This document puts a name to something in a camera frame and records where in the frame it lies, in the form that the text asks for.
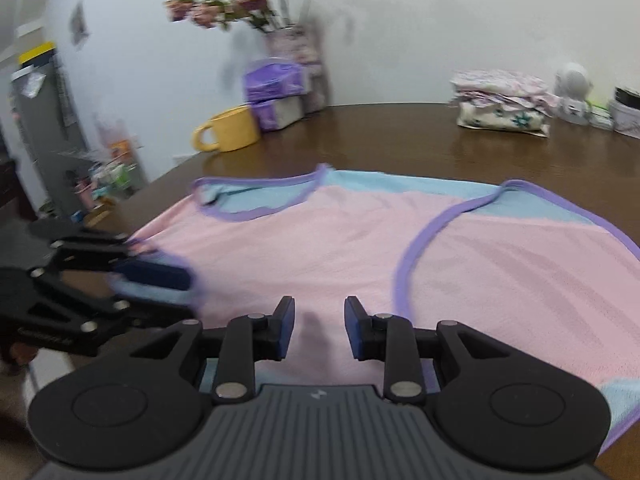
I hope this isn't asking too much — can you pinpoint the pink blue mesh vest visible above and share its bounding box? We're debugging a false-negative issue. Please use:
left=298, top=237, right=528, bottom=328
left=107, top=162, right=640, bottom=456

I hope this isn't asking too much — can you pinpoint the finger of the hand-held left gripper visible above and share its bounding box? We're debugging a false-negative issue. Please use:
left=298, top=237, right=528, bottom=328
left=0, top=267, right=197, bottom=333
left=30, top=219, right=192, bottom=291

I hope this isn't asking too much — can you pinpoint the white astronaut speaker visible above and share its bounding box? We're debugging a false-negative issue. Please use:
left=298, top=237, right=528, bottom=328
left=554, top=62, right=595, bottom=125

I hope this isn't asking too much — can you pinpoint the person's left hand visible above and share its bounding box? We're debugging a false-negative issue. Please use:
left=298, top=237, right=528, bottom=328
left=7, top=344, right=37, bottom=368

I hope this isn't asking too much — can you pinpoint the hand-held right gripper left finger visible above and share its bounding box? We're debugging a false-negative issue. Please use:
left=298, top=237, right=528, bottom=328
left=131, top=296, right=296, bottom=403

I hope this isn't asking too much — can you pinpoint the purple vase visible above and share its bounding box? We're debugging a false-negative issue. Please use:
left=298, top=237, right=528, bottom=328
left=262, top=24, right=331, bottom=113

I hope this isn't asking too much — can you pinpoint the wall picture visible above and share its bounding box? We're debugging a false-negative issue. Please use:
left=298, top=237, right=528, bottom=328
left=69, top=2, right=91, bottom=47

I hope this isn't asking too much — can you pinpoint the purple tissue pack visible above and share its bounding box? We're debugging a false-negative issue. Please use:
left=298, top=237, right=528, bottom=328
left=252, top=95, right=306, bottom=132
left=242, top=57, right=307, bottom=103

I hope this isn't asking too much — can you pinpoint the wire rack with packets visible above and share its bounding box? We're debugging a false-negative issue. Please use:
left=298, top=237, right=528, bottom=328
left=60, top=120, right=148, bottom=211

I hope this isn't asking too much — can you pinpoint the grey cabinet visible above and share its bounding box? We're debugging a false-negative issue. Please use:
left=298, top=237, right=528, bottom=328
left=10, top=40, right=96, bottom=221

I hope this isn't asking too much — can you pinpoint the silver tin box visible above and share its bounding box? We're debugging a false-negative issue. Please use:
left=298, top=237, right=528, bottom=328
left=607, top=97, right=640, bottom=140

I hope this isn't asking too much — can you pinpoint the folded cream green-flower cloth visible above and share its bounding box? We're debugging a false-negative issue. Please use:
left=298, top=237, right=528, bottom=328
left=456, top=101, right=551, bottom=138

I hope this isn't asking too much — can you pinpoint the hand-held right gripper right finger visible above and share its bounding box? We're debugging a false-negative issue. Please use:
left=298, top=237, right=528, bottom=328
left=344, top=296, right=511, bottom=403

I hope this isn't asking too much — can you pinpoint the folded pink floral cloth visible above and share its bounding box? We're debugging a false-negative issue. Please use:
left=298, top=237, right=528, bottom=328
left=450, top=69, right=548, bottom=93

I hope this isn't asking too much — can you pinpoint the yellow mug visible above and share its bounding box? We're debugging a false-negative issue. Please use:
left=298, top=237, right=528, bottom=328
left=193, top=106, right=262, bottom=153

